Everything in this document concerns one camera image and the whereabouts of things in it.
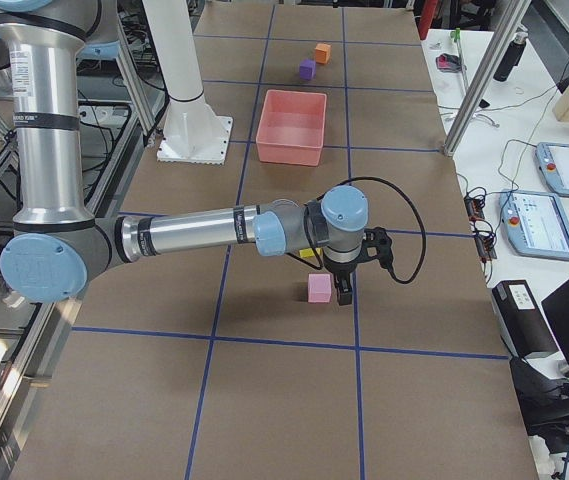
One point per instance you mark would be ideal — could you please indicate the pink plastic bin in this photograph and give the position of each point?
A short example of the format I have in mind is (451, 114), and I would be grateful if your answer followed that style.
(292, 127)

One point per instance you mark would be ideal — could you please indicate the green handled grabber tool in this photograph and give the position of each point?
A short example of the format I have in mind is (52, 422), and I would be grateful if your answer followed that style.
(456, 38)

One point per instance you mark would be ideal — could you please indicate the white pedestal column base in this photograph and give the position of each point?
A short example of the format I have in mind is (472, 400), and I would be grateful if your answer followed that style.
(192, 132)

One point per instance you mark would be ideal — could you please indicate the pink foam block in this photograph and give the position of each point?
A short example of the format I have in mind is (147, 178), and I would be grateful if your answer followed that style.
(319, 288)

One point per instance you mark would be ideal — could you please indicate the orange foam block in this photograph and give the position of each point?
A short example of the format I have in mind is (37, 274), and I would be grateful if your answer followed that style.
(322, 53)

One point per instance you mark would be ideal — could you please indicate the aluminium frame post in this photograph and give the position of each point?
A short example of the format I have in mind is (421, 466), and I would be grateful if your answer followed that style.
(489, 63)

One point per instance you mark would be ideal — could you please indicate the near teach pendant tablet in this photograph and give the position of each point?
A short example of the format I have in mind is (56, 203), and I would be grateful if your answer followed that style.
(536, 223)

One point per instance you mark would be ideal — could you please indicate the pink and grey pouch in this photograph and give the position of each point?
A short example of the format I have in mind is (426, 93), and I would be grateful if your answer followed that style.
(448, 63)

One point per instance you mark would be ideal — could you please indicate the black water bottle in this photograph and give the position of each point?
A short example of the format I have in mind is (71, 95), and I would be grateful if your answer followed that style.
(511, 57)

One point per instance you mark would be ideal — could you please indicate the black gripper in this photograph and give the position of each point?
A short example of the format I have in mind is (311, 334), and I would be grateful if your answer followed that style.
(342, 272)

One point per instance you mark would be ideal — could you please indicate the black rectangular box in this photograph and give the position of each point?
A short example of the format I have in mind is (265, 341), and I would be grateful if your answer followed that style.
(523, 326)

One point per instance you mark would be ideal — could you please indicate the purple foam block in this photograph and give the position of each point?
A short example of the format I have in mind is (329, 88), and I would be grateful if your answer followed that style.
(307, 69)

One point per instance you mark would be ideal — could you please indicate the yellow foam block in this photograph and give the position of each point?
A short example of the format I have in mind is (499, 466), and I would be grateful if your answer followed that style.
(310, 252)

